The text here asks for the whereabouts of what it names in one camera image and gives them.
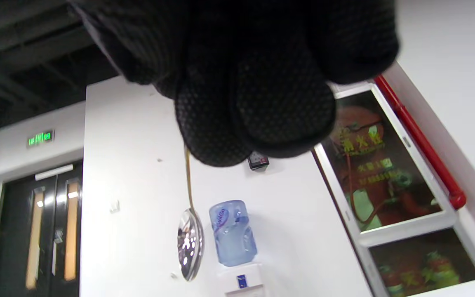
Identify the person's right hand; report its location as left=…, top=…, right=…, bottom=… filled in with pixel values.
left=68, top=0, right=401, bottom=167

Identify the steel spoon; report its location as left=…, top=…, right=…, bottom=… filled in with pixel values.
left=177, top=146, right=205, bottom=282

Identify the blue water bottle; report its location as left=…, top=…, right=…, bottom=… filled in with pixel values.
left=209, top=200, right=258, bottom=267

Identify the glass fire hydrant cabinet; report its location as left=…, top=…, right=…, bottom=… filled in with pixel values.
left=312, top=82, right=475, bottom=297

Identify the red fire pipe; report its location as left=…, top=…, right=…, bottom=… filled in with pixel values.
left=374, top=75, right=467, bottom=210

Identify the white water dispenser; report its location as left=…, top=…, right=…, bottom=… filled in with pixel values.
left=217, top=263, right=265, bottom=297

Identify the green exit sign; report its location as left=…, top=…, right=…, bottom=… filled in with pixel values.
left=26, top=130, right=55, bottom=148

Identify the black double door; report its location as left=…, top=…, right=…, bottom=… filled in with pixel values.
left=0, top=161, right=83, bottom=297

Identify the black wall device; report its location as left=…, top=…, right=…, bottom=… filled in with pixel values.
left=248, top=151, right=270, bottom=171

